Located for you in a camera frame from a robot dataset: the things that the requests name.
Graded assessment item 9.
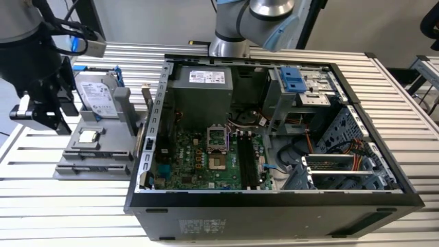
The blue expansion slot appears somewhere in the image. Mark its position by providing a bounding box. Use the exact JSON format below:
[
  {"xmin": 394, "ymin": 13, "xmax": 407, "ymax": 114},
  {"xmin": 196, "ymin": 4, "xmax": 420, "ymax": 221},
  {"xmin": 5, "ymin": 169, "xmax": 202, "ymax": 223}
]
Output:
[{"xmin": 157, "ymin": 165, "xmax": 172, "ymax": 180}]

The silver CPU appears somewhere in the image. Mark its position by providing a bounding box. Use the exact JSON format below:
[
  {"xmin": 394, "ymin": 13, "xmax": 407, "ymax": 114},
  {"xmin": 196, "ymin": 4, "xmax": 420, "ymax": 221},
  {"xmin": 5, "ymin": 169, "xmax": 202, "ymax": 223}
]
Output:
[{"xmin": 77, "ymin": 131, "xmax": 100, "ymax": 144}]

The blue flat wire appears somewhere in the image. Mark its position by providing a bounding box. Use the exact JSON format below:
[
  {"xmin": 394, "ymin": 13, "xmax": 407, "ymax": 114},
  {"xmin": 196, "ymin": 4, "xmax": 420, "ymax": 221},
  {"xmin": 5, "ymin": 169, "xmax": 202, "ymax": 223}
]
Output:
[{"xmin": 262, "ymin": 162, "xmax": 287, "ymax": 171}]

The metal side table frame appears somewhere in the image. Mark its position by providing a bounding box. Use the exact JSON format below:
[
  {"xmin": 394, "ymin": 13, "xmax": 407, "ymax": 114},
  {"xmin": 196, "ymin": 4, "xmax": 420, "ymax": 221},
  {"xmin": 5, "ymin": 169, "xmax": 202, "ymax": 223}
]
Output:
[{"xmin": 404, "ymin": 55, "xmax": 439, "ymax": 114}]

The grey power supply unit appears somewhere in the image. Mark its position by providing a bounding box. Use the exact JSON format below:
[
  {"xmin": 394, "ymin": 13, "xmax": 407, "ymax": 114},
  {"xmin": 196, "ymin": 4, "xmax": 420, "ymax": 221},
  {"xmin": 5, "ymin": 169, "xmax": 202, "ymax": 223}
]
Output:
[{"xmin": 169, "ymin": 65, "xmax": 235, "ymax": 127}]

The black slanted post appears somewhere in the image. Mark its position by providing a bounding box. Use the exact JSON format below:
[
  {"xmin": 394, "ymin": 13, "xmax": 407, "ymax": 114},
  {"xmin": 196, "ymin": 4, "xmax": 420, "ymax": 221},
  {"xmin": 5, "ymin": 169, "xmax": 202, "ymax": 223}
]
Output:
[{"xmin": 77, "ymin": 0, "xmax": 107, "ymax": 42}]

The black CPU fan with wires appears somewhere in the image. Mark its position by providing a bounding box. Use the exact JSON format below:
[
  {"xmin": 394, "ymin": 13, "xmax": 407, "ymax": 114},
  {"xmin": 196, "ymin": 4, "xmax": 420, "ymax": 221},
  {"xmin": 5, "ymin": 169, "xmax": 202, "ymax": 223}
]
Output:
[{"xmin": 228, "ymin": 109, "xmax": 268, "ymax": 129}]

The green Dell motherboard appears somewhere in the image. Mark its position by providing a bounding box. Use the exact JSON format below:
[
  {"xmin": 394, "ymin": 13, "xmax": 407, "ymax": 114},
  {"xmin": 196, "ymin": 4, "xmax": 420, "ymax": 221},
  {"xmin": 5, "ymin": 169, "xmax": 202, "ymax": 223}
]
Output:
[{"xmin": 153, "ymin": 126, "xmax": 275, "ymax": 191}]

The blue drive latch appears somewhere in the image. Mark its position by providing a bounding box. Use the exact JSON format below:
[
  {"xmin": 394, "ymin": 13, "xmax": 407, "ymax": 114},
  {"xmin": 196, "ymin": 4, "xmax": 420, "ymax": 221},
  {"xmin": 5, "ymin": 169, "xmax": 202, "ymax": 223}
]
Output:
[{"xmin": 279, "ymin": 67, "xmax": 307, "ymax": 93}]

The CPU socket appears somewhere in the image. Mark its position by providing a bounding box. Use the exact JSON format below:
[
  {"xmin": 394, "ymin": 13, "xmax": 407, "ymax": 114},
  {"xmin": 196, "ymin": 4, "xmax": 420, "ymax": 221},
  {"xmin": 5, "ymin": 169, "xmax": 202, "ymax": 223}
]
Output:
[{"xmin": 207, "ymin": 153, "xmax": 230, "ymax": 171}]

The black RAM slot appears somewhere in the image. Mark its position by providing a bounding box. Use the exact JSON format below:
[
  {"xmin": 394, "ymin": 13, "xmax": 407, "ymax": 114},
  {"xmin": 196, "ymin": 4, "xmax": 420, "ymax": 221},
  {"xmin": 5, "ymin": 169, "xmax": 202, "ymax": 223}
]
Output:
[
  {"xmin": 240, "ymin": 131, "xmax": 252, "ymax": 190},
  {"xmin": 246, "ymin": 131, "xmax": 256, "ymax": 190},
  {"xmin": 250, "ymin": 131, "xmax": 262, "ymax": 190},
  {"xmin": 236, "ymin": 131, "xmax": 248, "ymax": 190}
]

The metal socket cover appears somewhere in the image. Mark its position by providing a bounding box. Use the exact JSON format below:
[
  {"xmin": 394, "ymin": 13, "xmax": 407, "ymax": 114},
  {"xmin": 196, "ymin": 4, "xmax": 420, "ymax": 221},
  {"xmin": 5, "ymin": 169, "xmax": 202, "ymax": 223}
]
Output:
[{"xmin": 206, "ymin": 124, "xmax": 230, "ymax": 153}]

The graphics card with metal bracket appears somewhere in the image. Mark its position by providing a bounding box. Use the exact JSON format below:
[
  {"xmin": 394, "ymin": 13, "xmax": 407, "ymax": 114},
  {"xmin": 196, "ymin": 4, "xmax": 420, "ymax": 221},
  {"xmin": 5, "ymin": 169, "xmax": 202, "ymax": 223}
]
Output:
[{"xmin": 135, "ymin": 82, "xmax": 156, "ymax": 158}]

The black looped wire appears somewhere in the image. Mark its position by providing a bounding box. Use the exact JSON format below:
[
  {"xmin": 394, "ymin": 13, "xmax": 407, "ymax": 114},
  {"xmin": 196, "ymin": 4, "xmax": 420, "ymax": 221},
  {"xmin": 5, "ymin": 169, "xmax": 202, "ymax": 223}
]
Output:
[{"xmin": 276, "ymin": 144, "xmax": 304, "ymax": 172}]

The dark upright post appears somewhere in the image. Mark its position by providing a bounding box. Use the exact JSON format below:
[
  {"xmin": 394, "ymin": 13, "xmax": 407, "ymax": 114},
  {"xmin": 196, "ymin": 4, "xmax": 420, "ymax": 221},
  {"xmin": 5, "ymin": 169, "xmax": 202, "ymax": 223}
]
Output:
[{"xmin": 298, "ymin": 0, "xmax": 326, "ymax": 50}]

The silver white wrist camera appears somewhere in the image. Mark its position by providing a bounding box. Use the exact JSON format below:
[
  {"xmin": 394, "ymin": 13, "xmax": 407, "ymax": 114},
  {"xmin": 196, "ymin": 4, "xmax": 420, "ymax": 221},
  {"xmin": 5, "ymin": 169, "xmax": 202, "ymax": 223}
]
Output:
[{"xmin": 84, "ymin": 32, "xmax": 108, "ymax": 59}]

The grey parts rack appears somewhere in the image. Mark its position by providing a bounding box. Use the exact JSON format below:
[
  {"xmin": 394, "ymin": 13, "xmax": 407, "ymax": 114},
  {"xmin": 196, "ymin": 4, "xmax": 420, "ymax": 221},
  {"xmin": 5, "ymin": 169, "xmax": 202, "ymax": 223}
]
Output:
[{"xmin": 53, "ymin": 86, "xmax": 148, "ymax": 181}]

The black office chair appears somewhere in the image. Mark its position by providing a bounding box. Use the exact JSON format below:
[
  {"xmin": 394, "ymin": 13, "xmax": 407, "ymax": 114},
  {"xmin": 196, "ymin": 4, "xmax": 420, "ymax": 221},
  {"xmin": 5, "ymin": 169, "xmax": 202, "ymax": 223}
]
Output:
[{"xmin": 420, "ymin": 0, "xmax": 439, "ymax": 51}]

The blue grey disk bay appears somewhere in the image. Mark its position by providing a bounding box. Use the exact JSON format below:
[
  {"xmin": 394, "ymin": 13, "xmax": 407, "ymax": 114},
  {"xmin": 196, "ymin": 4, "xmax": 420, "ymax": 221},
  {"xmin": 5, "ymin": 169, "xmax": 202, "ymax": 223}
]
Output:
[{"xmin": 284, "ymin": 140, "xmax": 400, "ymax": 191}]

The grey metal drive cage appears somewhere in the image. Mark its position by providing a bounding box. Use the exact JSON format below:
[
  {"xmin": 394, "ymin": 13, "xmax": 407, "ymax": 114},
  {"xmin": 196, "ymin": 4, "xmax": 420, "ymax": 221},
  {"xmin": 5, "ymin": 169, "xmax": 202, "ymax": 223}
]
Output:
[{"xmin": 263, "ymin": 65, "xmax": 340, "ymax": 136}]

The black white camera mount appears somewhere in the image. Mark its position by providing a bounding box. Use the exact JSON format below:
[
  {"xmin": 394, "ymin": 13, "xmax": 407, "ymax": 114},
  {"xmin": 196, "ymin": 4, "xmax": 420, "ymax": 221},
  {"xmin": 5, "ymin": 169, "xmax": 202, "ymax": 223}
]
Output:
[{"xmin": 9, "ymin": 94, "xmax": 36, "ymax": 121}]

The orange yellow wire bundle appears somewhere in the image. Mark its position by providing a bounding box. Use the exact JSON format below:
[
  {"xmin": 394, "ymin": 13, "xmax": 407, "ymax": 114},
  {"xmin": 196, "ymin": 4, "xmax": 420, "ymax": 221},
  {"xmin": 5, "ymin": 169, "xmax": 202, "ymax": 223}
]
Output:
[{"xmin": 348, "ymin": 138, "xmax": 367, "ymax": 172}]

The black open PC case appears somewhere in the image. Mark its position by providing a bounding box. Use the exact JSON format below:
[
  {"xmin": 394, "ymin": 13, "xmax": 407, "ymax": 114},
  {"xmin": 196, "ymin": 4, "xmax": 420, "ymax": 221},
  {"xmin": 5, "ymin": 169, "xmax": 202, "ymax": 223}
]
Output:
[{"xmin": 123, "ymin": 53, "xmax": 426, "ymax": 242}]

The hard disk in blue carrier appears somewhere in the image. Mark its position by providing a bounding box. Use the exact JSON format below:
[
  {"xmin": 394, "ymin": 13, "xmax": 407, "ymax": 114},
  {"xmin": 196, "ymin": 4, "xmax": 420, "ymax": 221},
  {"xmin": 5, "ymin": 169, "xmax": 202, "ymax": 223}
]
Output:
[{"xmin": 69, "ymin": 64, "xmax": 125, "ymax": 122}]

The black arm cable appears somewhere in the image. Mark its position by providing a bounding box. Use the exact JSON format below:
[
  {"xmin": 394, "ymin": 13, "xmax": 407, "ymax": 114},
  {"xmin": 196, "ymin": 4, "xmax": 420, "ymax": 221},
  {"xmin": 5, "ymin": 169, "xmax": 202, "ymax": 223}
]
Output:
[{"xmin": 36, "ymin": 0, "xmax": 100, "ymax": 56}]

